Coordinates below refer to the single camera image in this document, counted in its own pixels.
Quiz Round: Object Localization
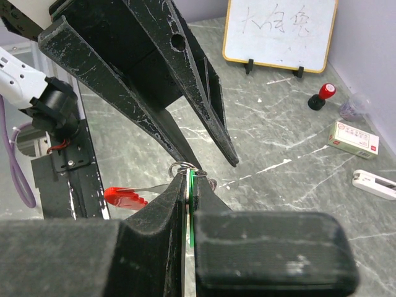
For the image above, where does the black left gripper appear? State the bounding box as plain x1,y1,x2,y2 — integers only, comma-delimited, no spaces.
38,1,202,168

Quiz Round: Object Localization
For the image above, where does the red black stamp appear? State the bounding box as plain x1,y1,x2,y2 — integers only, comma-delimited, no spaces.
308,83,337,111

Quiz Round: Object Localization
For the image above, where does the small whiteboard wooden frame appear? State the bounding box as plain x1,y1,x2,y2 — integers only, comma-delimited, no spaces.
222,0,338,74

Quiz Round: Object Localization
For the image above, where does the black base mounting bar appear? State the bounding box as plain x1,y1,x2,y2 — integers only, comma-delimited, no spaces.
30,83,111,220

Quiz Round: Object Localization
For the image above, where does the green plastic key tag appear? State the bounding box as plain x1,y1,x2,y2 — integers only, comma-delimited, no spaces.
188,169,196,248

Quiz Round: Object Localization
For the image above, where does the white staples box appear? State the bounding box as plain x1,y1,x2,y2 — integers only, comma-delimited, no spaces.
327,121,379,160

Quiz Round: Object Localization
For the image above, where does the clear plastic cup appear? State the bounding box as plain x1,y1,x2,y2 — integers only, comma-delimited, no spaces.
339,93,370,122

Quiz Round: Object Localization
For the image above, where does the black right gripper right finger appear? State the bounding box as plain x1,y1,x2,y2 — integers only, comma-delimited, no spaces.
193,178,359,296

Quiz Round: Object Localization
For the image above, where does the silver key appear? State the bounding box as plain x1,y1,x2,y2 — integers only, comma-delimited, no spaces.
184,168,196,296

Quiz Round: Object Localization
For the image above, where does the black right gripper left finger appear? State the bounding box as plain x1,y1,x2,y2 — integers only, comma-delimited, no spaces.
1,174,186,296

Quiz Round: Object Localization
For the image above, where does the white stapler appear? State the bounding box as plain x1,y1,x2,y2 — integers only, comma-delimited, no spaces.
352,170,395,200

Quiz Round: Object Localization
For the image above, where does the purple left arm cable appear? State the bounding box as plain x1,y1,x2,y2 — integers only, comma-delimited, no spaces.
0,95,37,209

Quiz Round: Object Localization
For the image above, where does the metal key organizer red handle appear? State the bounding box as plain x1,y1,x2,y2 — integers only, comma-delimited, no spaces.
103,160,219,212

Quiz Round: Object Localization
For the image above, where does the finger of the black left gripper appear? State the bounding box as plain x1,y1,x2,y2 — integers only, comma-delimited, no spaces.
124,1,239,167

